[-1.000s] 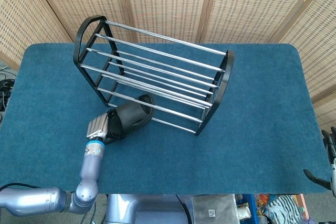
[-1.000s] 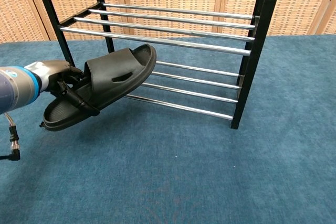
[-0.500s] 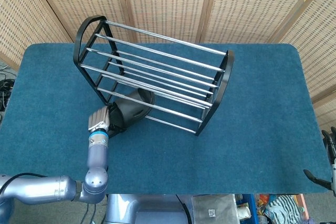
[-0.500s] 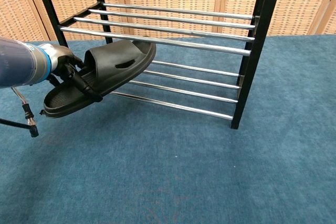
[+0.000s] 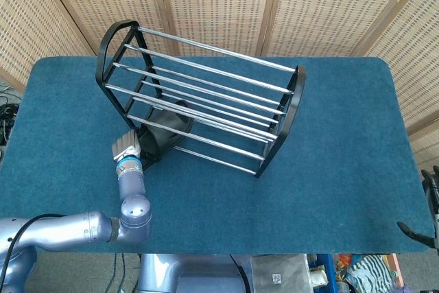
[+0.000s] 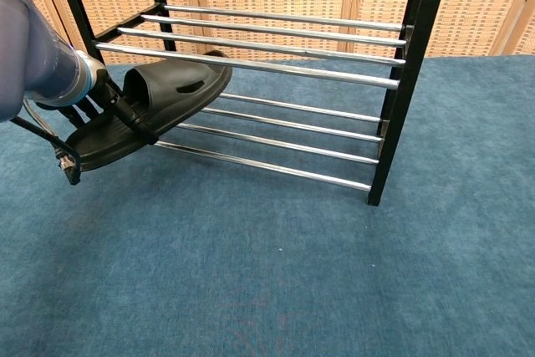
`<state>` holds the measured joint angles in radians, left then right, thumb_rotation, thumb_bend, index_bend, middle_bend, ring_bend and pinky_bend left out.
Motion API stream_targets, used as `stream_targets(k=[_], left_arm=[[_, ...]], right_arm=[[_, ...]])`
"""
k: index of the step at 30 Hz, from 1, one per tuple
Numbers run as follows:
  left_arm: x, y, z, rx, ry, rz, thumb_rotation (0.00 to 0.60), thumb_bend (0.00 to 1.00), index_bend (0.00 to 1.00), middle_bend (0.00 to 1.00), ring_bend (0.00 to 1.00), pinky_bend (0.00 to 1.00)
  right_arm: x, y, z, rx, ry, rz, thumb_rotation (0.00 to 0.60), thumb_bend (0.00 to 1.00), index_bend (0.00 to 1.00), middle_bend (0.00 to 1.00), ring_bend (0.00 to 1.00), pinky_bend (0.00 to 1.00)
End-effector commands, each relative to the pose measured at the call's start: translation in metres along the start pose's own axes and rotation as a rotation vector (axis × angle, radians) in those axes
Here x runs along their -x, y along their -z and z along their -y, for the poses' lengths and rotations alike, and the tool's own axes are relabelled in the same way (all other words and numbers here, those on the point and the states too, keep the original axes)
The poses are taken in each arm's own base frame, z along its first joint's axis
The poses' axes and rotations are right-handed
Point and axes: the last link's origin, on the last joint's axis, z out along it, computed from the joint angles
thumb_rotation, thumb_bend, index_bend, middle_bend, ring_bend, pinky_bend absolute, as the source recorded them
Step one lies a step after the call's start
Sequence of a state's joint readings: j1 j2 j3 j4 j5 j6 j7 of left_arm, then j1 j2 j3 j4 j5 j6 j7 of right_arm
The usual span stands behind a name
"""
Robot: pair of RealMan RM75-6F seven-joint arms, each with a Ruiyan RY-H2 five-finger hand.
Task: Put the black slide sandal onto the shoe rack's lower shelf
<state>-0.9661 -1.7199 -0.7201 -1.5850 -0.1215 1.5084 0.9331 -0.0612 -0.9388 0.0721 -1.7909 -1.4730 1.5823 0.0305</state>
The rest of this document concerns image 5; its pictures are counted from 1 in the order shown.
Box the grey robot torso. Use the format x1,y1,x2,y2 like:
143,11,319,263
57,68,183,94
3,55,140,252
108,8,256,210
137,253,254,293

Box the blue felt table cover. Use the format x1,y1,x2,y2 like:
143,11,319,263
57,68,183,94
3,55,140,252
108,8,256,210
0,55,439,256

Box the black torso cable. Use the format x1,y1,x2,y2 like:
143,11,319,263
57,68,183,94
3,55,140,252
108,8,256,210
228,254,248,293

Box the black rubber slipper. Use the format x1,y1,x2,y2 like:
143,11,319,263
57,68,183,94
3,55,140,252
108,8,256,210
136,99,194,170

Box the black white striped cloth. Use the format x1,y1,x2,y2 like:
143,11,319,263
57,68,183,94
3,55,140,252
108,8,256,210
346,255,396,293

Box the black chrome shoe rack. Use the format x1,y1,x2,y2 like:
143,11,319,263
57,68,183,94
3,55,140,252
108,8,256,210
94,19,307,180

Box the blue metal frame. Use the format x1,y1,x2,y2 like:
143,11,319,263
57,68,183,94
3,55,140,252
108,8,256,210
307,253,341,293

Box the tangled floor cables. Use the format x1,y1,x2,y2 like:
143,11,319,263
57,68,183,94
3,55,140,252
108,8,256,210
0,80,22,146

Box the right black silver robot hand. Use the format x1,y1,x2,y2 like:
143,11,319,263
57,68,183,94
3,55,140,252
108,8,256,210
396,165,439,249

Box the thin blue floor cable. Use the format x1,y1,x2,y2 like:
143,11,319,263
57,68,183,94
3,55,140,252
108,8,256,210
104,253,126,293

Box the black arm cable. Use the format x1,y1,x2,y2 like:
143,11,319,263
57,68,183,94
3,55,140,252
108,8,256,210
5,213,67,263

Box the grey bag with QR label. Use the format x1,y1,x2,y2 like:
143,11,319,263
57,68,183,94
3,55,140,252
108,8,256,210
249,254,311,293

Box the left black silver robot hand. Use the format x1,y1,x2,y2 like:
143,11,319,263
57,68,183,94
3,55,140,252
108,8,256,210
111,128,142,163

